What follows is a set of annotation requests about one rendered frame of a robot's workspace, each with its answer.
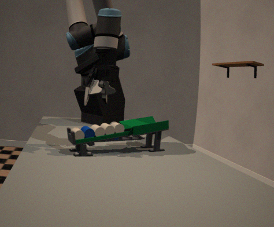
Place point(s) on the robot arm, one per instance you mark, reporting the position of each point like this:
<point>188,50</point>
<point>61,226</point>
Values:
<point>106,32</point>

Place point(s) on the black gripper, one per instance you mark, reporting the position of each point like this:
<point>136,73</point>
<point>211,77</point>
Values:
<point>101,71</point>

